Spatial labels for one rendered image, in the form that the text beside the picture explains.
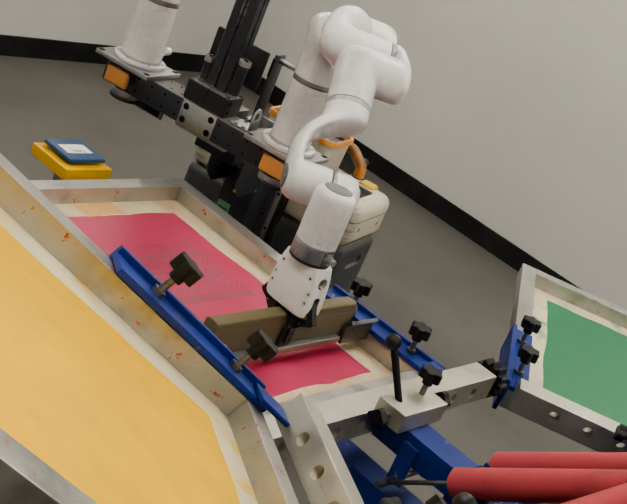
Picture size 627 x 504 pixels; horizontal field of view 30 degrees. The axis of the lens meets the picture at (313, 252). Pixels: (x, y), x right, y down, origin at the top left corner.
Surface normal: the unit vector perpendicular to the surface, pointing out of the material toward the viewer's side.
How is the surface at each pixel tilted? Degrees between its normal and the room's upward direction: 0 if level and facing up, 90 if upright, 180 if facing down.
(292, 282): 91
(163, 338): 90
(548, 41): 90
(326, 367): 0
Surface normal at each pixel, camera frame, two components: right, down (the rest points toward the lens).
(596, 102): -0.63, 0.06
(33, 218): 0.27, 0.48
